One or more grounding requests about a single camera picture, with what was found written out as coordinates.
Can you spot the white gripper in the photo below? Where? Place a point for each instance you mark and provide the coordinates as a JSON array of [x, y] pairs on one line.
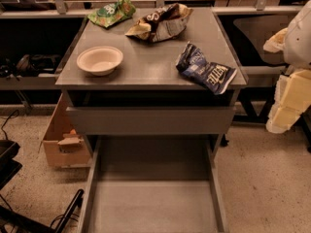
[[298, 41]]

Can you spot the brown chip bag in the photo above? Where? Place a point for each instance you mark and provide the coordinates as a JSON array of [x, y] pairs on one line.
[[164, 23]]

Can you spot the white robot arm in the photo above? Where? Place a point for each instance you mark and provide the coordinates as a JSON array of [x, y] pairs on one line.
[[297, 48]]

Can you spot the blue chip bag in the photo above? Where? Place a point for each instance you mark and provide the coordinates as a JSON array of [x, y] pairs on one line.
[[192, 64]]

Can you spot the grey drawer cabinet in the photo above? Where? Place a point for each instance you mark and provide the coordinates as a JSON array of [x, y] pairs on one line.
[[147, 76]]

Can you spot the green chip bag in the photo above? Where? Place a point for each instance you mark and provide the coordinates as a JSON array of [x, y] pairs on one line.
[[112, 13]]

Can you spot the open middle drawer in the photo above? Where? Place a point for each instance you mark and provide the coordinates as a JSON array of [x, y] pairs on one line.
[[152, 185]]

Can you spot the closed top drawer front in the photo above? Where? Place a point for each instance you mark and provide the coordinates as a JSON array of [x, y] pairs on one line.
[[151, 121]]

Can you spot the white paper bowl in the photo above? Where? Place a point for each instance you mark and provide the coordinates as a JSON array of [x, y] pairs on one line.
[[100, 61]]

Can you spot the cardboard box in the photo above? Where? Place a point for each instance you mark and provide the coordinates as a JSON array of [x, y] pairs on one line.
[[63, 146]]

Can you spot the black headphones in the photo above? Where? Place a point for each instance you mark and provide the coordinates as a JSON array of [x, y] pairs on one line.
[[31, 65]]

